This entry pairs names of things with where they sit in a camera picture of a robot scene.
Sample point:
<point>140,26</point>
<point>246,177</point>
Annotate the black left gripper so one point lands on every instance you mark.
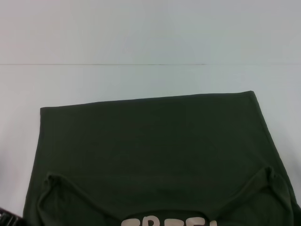
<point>8,219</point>

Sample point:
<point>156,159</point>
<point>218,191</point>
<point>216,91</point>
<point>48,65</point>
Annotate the dark green t-shirt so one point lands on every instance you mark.
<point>152,153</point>

